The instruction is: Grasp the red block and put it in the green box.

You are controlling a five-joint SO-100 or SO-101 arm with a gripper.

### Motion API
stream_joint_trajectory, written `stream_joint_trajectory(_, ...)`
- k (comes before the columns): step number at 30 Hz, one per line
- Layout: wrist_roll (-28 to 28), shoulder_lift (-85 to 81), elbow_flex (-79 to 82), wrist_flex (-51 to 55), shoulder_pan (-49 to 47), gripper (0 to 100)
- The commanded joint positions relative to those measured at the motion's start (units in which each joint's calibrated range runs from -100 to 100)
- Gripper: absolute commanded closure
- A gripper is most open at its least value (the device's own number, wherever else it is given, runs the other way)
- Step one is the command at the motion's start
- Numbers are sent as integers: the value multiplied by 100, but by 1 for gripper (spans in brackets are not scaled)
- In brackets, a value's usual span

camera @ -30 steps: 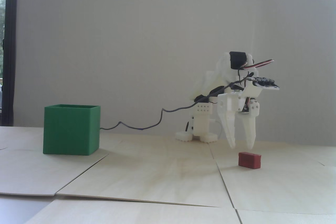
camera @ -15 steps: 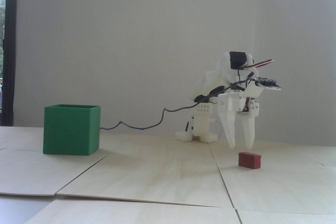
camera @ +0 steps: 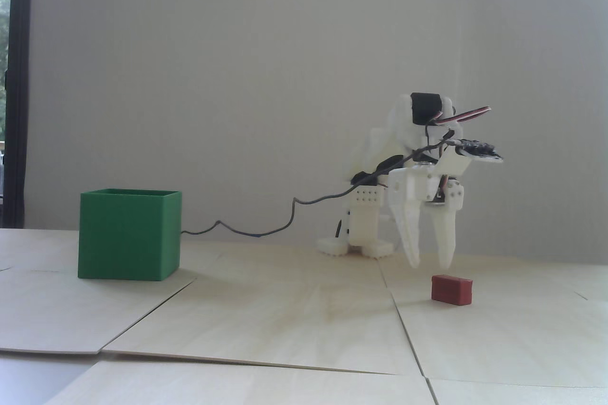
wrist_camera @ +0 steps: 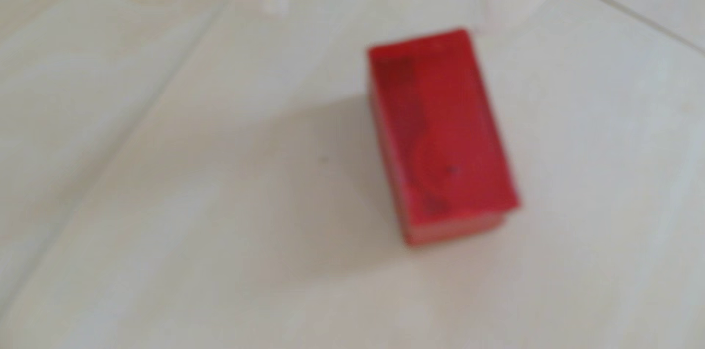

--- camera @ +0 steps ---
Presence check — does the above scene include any red rectangular block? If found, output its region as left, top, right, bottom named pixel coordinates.
left=431, top=274, right=474, bottom=305

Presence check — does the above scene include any red white black servo wire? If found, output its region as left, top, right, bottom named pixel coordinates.
left=430, top=106, right=493, bottom=128

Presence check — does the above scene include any light plywood sheet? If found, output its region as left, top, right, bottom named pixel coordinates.
left=0, top=228, right=198, bottom=355
left=102, top=244, right=424, bottom=376
left=45, top=360, right=440, bottom=405
left=427, top=377, right=608, bottom=405
left=379, top=255, right=608, bottom=387

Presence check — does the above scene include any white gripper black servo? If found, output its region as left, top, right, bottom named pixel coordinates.
left=389, top=151, right=472, bottom=269

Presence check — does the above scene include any dark wrist camera board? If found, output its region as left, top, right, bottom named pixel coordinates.
left=446, top=138, right=505, bottom=164

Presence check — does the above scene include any dark camera cable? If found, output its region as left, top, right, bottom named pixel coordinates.
left=180, top=120, right=456, bottom=238

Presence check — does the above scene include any green open box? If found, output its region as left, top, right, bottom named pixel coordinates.
left=77, top=188, right=183, bottom=281

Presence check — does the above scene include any black window frame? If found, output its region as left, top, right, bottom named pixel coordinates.
left=5, top=0, right=33, bottom=230

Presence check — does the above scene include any white backdrop board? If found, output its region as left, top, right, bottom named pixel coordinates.
left=24, top=0, right=608, bottom=265

